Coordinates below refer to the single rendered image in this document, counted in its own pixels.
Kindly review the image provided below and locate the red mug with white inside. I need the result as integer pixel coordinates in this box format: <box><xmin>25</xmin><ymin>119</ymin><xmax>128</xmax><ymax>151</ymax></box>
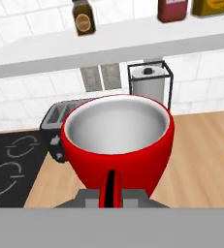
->
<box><xmin>60</xmin><ymin>94</ymin><xmax>176</xmax><ymax>209</ymax></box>

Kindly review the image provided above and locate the grey toaster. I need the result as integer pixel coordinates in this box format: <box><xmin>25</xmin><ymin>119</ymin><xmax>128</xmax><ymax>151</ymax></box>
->
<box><xmin>40</xmin><ymin>98</ymin><xmax>95</xmax><ymax>164</ymax></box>

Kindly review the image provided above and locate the black hob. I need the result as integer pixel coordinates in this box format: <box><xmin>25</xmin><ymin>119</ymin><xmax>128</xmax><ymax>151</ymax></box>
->
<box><xmin>0</xmin><ymin>130</ymin><xmax>50</xmax><ymax>208</ymax></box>

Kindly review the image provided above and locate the white paper towel roll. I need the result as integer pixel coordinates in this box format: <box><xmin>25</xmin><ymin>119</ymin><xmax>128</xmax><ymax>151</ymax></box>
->
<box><xmin>131</xmin><ymin>65</ymin><xmax>167</xmax><ymax>105</ymax></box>

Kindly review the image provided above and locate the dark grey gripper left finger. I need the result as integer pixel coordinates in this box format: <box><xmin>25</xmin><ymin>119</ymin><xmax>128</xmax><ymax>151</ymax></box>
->
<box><xmin>54</xmin><ymin>189</ymin><xmax>101</xmax><ymax>209</ymax></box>

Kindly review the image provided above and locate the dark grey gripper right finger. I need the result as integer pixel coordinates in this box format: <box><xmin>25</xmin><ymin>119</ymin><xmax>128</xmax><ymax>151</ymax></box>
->
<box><xmin>120</xmin><ymin>189</ymin><xmax>169</xmax><ymax>209</ymax></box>

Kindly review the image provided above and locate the dark red jar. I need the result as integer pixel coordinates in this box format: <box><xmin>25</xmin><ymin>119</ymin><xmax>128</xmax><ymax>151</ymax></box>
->
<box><xmin>157</xmin><ymin>0</ymin><xmax>189</xmax><ymax>23</ymax></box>

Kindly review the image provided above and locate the white wall shelf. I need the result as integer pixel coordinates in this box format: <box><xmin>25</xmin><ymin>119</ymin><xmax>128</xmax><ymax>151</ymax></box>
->
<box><xmin>0</xmin><ymin>13</ymin><xmax>224</xmax><ymax>81</ymax></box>

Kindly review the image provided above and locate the black wire towel holder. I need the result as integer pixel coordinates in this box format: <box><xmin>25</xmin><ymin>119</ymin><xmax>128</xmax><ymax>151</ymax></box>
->
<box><xmin>127</xmin><ymin>60</ymin><xmax>175</xmax><ymax>112</ymax></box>

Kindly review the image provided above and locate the grey wall socket plate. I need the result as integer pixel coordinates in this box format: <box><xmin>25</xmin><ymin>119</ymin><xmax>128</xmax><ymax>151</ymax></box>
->
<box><xmin>80</xmin><ymin>65</ymin><xmax>103</xmax><ymax>93</ymax></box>
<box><xmin>99</xmin><ymin>62</ymin><xmax>122</xmax><ymax>91</ymax></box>

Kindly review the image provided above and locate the dark brown bottle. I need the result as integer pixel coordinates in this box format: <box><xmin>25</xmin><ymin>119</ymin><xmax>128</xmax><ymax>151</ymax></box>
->
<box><xmin>72</xmin><ymin>0</ymin><xmax>97</xmax><ymax>37</ymax></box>

